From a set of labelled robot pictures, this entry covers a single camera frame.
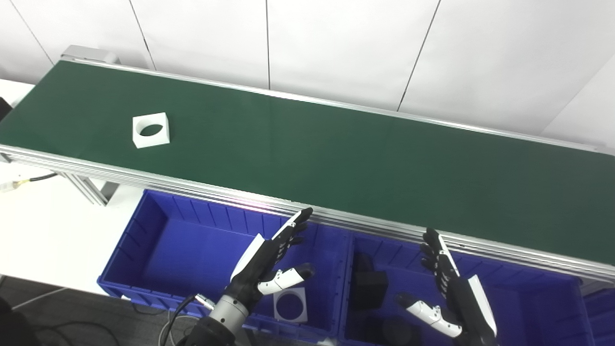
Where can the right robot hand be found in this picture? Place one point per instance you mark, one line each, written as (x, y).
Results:
(463, 302)

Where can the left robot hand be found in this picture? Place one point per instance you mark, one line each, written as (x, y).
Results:
(254, 269)

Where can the white square part round hole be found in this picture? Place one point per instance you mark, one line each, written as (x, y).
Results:
(302, 293)
(137, 141)

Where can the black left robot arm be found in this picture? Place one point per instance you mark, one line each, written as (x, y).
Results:
(226, 317)

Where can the large blue plastic bin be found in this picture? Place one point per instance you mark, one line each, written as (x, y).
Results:
(528, 307)
(603, 317)
(192, 250)

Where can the black round part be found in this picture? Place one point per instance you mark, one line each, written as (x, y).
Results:
(399, 332)

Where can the black block part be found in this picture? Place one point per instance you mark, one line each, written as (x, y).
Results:
(370, 288)

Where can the aluminium conveyor leg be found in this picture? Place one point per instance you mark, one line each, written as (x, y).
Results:
(89, 188)

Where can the black robot body part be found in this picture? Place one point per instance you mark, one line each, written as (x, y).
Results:
(14, 327)

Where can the green conveyor belt aluminium frame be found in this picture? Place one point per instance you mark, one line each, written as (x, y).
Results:
(336, 158)

